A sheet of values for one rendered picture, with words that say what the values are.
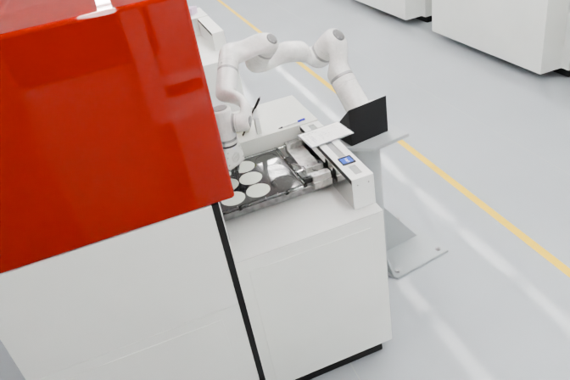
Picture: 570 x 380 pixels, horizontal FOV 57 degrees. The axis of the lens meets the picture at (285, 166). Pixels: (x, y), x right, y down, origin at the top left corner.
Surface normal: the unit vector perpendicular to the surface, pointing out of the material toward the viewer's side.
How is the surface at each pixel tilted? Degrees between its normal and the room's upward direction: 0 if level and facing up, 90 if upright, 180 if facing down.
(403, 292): 0
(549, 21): 90
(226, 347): 90
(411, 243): 0
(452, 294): 0
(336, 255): 90
